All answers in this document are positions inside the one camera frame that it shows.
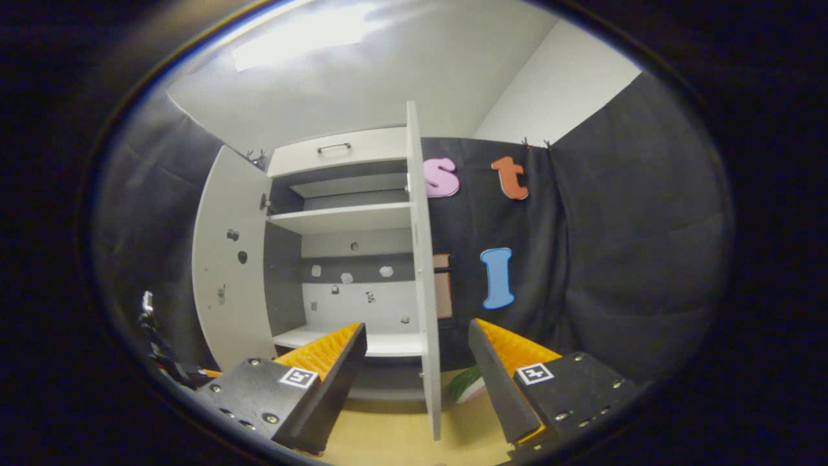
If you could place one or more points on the white cabinet door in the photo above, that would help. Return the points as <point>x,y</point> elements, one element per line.
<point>424,291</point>
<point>229,310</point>

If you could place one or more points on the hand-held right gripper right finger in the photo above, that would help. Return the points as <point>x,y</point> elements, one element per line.
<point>498,388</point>

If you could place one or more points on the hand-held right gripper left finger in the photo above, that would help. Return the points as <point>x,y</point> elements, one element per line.
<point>336,395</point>

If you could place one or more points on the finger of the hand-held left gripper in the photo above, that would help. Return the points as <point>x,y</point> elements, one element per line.
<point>212,373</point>

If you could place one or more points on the white cabinet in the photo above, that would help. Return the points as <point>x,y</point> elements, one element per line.
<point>343,217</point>

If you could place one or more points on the green pink watermelon-shaped object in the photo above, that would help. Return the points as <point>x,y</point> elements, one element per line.
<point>467,383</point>

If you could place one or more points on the black backdrop cloth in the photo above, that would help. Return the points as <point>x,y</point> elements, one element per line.
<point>634,246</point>

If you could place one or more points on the ceiling light panel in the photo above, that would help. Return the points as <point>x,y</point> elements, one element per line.
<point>304,35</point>

